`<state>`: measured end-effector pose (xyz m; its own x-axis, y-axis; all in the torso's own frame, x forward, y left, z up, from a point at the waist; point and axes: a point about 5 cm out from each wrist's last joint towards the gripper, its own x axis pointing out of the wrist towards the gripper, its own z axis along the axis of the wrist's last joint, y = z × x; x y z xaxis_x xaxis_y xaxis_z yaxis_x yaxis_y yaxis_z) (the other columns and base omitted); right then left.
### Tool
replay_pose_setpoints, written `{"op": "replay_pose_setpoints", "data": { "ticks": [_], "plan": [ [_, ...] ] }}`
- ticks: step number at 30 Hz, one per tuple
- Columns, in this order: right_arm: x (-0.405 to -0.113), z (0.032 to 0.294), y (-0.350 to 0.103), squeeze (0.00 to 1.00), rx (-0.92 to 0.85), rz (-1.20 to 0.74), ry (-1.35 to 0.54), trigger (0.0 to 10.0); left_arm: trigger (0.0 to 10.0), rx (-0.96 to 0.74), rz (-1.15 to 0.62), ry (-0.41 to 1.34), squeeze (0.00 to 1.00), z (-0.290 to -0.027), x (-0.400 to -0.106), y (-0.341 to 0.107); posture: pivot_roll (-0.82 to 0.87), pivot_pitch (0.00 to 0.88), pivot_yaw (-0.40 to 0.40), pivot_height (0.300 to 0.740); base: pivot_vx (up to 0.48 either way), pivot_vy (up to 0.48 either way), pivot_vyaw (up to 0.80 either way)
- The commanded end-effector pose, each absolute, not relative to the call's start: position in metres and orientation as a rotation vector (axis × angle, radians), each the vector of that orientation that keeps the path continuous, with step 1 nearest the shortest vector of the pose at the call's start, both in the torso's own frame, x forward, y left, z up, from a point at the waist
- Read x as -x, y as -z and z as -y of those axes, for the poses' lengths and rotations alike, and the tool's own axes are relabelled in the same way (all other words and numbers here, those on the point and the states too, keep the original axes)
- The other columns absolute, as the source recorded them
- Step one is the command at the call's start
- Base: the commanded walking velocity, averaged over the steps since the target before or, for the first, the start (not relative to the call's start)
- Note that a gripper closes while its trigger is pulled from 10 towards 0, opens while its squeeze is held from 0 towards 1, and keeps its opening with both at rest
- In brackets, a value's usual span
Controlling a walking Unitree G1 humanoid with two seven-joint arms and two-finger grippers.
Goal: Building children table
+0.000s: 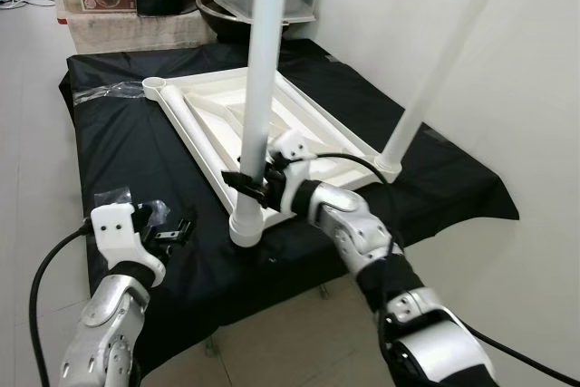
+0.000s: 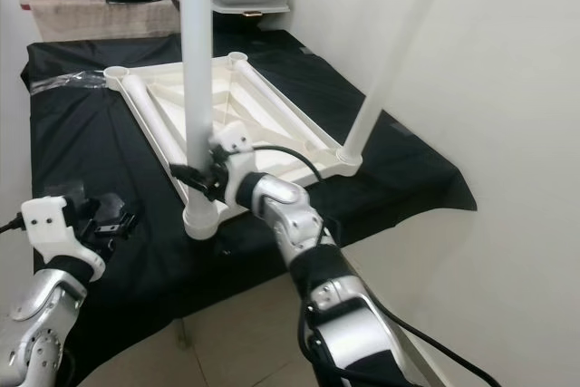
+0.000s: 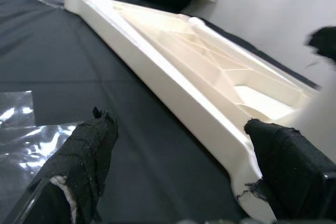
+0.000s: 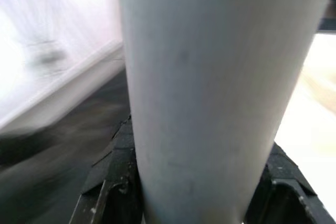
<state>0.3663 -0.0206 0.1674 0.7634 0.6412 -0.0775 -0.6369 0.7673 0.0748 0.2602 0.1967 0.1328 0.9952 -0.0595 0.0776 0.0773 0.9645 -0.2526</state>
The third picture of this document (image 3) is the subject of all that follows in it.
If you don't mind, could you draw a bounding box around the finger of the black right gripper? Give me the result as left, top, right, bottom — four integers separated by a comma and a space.
304, 26, 336, 66

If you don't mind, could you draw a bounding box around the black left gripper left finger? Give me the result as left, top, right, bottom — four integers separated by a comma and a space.
26, 105, 120, 224

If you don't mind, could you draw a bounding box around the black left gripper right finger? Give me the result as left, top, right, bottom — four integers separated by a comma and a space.
236, 119, 336, 224

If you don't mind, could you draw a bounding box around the white plastic children table top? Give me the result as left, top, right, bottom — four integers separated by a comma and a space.
64, 0, 322, 222

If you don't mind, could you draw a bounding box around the black tablecloth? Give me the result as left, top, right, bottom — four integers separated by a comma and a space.
0, 0, 336, 224

